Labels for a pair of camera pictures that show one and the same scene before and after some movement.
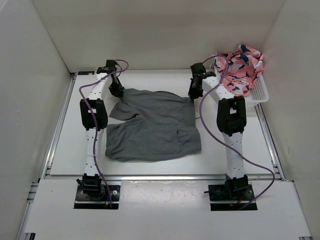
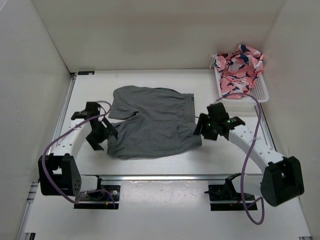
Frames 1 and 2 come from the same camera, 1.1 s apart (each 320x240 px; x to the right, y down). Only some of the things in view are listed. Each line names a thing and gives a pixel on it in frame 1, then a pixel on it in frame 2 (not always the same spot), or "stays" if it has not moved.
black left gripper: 118,90 to 109,127
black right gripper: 193,94 to 202,117
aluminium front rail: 151,178 stays
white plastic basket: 258,92 stays
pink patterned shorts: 245,66 stays
